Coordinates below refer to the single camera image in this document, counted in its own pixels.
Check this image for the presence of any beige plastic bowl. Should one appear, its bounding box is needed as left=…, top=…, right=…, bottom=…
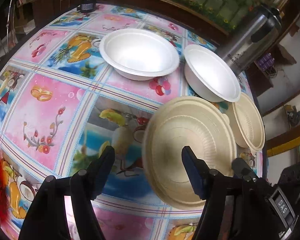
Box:
left=225, top=93, right=266, bottom=152
left=142, top=96, right=237, bottom=210

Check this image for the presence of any white foam bowl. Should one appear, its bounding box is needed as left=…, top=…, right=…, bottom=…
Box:
left=184, top=44, right=241, bottom=102
left=99, top=28, right=180, bottom=81

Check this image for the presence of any colourful patterned tablecloth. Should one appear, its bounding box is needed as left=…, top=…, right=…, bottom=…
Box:
left=0, top=4, right=216, bottom=239

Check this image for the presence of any steel thermos flask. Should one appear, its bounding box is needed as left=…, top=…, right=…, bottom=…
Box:
left=216, top=4, right=282, bottom=75

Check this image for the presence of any dark wooden cabinet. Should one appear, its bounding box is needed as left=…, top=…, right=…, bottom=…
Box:
left=15, top=0, right=81, bottom=27

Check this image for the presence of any small black device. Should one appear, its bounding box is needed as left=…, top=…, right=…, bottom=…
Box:
left=77, top=0, right=96, bottom=13

